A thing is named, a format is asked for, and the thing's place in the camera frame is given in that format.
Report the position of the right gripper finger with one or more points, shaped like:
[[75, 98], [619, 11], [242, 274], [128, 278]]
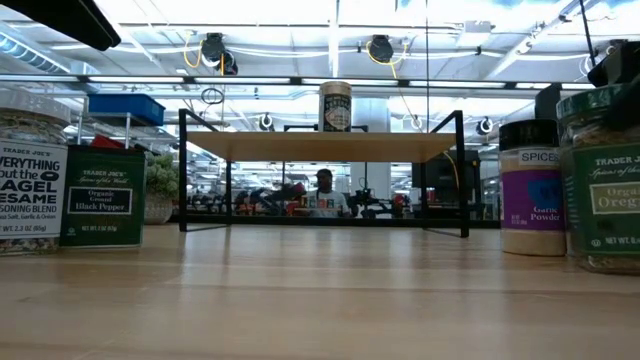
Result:
[[617, 65], [625, 107]]

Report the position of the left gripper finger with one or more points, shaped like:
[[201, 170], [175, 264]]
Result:
[[60, 20]]

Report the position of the oregano jar green lid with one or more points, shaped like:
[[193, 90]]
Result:
[[605, 200]]

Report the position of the garlic powder bottle black lid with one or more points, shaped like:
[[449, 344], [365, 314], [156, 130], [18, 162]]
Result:
[[532, 200]]

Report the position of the bagel seasoning jar white lid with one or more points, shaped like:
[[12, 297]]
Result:
[[30, 190]]

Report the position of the black square spice tin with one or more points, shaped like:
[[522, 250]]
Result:
[[102, 200]]

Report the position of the metal storage rack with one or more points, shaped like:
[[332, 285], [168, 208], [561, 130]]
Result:
[[80, 120]]

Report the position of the blue plastic bin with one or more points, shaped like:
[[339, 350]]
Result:
[[125, 107]]

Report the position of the red plastic bin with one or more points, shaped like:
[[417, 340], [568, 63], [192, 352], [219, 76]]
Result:
[[105, 142]]

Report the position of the small green potted plant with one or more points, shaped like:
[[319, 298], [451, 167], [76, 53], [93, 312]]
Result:
[[161, 185]]

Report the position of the black monitor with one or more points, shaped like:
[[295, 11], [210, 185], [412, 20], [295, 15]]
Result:
[[442, 172]]

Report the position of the person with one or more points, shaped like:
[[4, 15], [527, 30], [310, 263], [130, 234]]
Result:
[[327, 197]]

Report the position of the wooden shelf black metal frame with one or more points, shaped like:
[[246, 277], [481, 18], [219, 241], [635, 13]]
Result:
[[320, 147]]

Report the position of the black metal table frame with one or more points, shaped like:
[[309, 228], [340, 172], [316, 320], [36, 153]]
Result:
[[280, 220]]

